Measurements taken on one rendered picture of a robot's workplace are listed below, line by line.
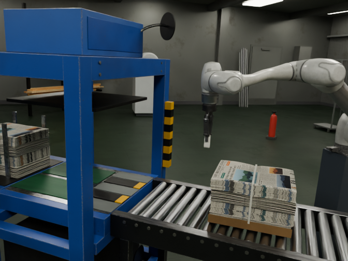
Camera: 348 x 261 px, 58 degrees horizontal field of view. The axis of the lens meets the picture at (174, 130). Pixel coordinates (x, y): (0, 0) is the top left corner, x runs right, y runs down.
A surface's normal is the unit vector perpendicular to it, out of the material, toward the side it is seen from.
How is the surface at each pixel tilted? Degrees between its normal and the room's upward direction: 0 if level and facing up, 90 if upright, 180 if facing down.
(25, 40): 90
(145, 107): 90
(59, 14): 90
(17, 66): 90
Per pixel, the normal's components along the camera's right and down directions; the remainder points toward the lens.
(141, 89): 0.23, 0.23
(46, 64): -0.36, 0.19
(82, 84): 0.94, 0.12
